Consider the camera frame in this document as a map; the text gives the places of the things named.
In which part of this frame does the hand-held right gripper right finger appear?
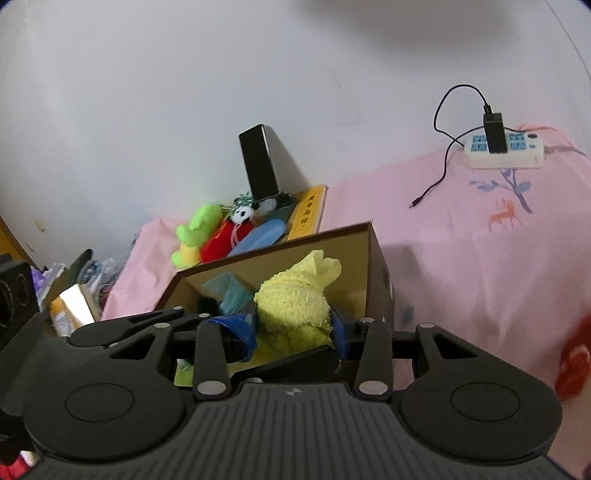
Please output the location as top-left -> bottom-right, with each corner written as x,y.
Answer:
330,315 -> 483,400

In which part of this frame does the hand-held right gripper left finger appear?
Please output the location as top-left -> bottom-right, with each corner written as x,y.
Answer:
68,304 -> 258,402

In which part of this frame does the yellow fluffy towel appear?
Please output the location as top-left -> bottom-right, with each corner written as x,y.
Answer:
252,250 -> 343,365

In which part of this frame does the brown cardboard box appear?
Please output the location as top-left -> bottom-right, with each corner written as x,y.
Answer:
157,222 -> 396,388

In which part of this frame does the teal cloth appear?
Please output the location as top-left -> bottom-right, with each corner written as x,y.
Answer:
202,272 -> 257,315

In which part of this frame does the wooden furniture panel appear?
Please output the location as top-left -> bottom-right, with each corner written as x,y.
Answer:
0,216 -> 40,271

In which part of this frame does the shiny yellow packet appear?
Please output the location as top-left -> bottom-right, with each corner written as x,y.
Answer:
48,284 -> 100,335

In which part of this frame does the pile of clothes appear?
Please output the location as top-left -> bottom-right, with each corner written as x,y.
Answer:
32,249 -> 123,308

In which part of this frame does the red panda doll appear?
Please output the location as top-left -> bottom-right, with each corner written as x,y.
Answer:
199,194 -> 257,264

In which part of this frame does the blue plush toy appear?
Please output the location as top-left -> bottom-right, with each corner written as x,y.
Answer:
228,219 -> 289,257

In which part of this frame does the green plush toy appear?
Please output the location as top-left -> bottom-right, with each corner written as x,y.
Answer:
171,203 -> 227,269

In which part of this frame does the dark green book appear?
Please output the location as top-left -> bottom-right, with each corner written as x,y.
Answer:
265,208 -> 298,229

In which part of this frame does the black white plush toy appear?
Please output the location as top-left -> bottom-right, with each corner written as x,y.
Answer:
253,193 -> 293,214

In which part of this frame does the yellow book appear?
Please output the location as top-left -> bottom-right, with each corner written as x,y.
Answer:
286,185 -> 328,241

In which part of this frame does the pink printed bedsheet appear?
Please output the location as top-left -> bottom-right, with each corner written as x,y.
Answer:
102,127 -> 591,476

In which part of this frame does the black upright box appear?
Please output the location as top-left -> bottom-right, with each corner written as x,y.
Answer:
239,124 -> 282,199

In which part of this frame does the black charger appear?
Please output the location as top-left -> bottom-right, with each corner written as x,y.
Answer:
482,105 -> 508,154

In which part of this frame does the white power strip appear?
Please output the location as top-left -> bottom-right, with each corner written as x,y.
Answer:
463,128 -> 546,169

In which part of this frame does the black charging cable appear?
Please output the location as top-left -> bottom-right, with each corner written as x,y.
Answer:
410,84 -> 491,209

